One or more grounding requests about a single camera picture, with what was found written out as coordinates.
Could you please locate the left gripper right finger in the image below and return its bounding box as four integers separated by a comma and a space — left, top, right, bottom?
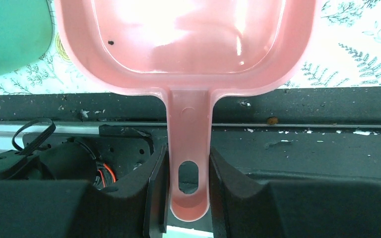
209, 149, 381, 238

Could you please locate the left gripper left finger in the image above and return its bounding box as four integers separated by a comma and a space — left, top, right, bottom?
0, 145, 169, 238

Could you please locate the green trash bin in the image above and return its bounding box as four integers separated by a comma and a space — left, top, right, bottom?
0, 0, 53, 75

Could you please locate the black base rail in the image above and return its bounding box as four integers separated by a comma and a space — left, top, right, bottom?
0, 87, 381, 179

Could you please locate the pink dustpan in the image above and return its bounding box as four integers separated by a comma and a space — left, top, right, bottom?
54, 0, 322, 222

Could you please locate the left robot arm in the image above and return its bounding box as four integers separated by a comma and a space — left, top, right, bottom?
0, 119, 381, 238

